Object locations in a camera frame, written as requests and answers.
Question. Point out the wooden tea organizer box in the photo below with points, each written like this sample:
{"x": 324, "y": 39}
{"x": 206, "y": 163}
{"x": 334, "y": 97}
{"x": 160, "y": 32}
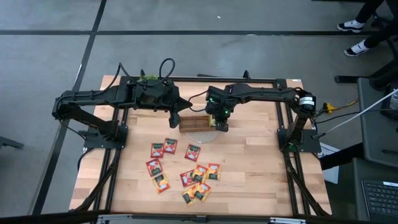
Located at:
{"x": 194, "y": 124}

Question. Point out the gray side desk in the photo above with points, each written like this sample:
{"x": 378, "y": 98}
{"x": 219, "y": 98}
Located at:
{"x": 373, "y": 140}

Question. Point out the gray floor object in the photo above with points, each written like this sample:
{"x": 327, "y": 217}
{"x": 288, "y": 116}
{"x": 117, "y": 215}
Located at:
{"x": 9, "y": 142}

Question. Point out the yellow lemon tea packet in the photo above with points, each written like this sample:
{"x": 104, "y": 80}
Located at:
{"x": 212, "y": 120}

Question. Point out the red strawberry tea packet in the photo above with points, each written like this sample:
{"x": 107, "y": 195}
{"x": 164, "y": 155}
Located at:
{"x": 192, "y": 153}
{"x": 186, "y": 180}
{"x": 154, "y": 167}
{"x": 170, "y": 146}
{"x": 157, "y": 150}

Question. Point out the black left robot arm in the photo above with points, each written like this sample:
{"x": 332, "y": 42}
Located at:
{"x": 93, "y": 96}

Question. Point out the green plant in white pot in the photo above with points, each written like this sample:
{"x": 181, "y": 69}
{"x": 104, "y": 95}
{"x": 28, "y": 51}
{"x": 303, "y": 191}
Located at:
{"x": 149, "y": 76}

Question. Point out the silver metal bracket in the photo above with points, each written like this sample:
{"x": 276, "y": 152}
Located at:
{"x": 116, "y": 218}
{"x": 287, "y": 220}

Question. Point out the black chair base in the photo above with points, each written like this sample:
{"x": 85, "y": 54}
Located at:
{"x": 385, "y": 76}

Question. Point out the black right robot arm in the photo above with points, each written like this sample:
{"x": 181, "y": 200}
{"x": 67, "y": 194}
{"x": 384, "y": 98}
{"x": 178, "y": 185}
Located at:
{"x": 264, "y": 93}

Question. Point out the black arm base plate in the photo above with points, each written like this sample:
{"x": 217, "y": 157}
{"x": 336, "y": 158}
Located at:
{"x": 311, "y": 144}
{"x": 93, "y": 141}

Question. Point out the white paper sheet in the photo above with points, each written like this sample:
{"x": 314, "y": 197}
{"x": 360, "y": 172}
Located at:
{"x": 330, "y": 174}

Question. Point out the round woven placemat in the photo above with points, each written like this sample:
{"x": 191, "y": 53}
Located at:
{"x": 200, "y": 137}

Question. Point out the person's white shoe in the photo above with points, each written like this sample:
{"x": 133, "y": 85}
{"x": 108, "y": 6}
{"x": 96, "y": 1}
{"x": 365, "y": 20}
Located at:
{"x": 357, "y": 48}
{"x": 351, "y": 26}

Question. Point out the black table frame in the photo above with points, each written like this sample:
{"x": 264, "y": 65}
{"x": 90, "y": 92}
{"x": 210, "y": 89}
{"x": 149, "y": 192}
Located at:
{"x": 217, "y": 80}

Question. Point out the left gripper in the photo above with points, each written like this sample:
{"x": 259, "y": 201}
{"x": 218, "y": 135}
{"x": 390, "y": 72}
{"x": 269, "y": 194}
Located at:
{"x": 174, "y": 101}

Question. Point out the person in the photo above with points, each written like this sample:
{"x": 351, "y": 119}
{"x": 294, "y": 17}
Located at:
{"x": 377, "y": 31}

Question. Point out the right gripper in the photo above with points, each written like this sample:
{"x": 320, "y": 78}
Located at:
{"x": 220, "y": 112}

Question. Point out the laptop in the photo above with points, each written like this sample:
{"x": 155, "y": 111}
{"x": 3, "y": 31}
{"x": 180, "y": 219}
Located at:
{"x": 381, "y": 199}

